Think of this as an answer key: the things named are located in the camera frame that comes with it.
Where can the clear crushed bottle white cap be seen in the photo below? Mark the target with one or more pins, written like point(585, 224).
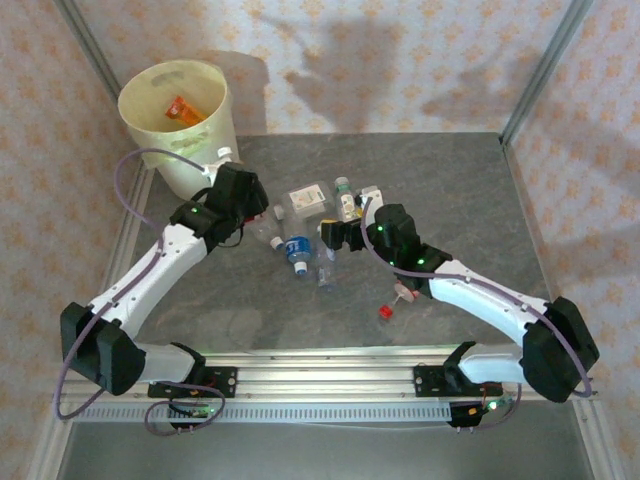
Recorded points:
point(265, 231)

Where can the orange label juice bottle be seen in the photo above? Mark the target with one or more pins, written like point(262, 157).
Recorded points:
point(187, 112)

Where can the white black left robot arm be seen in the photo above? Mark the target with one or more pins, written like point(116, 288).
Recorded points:
point(150, 270)

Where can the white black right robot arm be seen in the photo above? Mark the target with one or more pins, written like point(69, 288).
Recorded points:
point(480, 300)

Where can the cream plastic bin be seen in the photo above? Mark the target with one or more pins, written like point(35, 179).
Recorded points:
point(145, 100)

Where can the clear bottle blue cap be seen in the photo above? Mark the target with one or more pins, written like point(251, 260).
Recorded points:
point(326, 267)

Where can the green cap bottle white label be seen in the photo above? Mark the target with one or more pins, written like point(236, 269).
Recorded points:
point(345, 200)

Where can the blue label water bottle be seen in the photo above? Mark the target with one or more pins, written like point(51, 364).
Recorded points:
point(298, 248)

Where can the square clear bottle white label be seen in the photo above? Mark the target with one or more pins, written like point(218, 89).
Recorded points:
point(305, 199)

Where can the red label cola bottle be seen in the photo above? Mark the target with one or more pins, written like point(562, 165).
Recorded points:
point(400, 292)

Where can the aluminium mounting rail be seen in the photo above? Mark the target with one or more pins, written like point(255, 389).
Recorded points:
point(325, 375)

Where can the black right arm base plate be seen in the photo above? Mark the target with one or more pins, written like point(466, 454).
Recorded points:
point(430, 380)

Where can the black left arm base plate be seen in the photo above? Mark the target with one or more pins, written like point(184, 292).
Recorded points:
point(222, 382)

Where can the aluminium frame post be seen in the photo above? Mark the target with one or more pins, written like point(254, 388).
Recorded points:
point(557, 50)
point(91, 50)

